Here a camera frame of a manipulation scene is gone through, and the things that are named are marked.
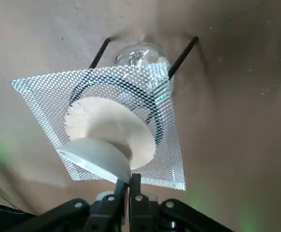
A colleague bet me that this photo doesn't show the white ceramic crucible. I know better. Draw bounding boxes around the white ceramic crucible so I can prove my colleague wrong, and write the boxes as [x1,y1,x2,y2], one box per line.
[63,96,156,171]

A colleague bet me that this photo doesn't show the black tripod stand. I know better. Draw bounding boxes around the black tripod stand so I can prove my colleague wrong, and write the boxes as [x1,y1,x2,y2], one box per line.
[69,36,199,145]

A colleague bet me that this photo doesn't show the silver wire mesh square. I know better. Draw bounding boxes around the silver wire mesh square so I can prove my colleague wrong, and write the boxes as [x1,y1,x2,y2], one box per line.
[11,63,187,191]

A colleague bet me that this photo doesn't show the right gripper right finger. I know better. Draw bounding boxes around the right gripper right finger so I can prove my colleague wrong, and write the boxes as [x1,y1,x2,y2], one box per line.
[129,173,228,232]

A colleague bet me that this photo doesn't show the clear glass alcohol lamp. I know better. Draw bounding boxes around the clear glass alcohol lamp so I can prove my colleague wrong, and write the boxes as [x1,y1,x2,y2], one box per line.
[113,42,174,97]

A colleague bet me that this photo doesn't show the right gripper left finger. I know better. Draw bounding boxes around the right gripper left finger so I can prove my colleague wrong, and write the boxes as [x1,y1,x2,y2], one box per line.
[8,179,128,232]

